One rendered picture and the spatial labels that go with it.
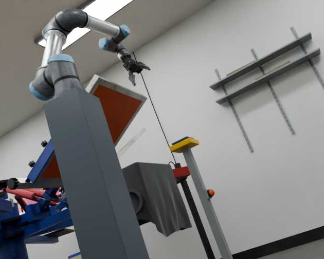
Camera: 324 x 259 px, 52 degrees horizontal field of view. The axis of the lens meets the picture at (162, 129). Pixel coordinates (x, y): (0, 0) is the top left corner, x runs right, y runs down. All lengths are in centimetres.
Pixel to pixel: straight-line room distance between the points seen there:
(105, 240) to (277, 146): 285
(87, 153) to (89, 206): 20
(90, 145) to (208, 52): 315
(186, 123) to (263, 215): 140
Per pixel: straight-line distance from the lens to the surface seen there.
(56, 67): 157
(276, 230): 389
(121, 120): 240
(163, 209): 194
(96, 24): 201
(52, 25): 196
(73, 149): 138
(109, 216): 128
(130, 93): 230
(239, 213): 395
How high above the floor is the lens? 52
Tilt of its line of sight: 17 degrees up
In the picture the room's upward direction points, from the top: 20 degrees counter-clockwise
